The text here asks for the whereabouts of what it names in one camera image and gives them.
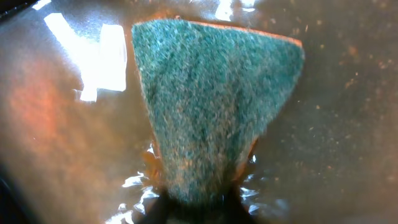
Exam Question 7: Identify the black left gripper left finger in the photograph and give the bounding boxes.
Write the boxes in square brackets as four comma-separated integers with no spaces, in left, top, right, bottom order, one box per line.
[137,190,174,224]

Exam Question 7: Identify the green and orange sponge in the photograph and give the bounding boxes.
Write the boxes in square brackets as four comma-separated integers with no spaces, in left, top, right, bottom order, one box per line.
[131,19,305,207]

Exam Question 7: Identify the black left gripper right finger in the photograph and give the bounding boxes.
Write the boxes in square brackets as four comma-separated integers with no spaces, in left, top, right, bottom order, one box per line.
[222,186,256,224]

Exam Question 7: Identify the black water tray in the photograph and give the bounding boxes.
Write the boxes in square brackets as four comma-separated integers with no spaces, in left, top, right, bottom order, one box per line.
[1,1,397,223]

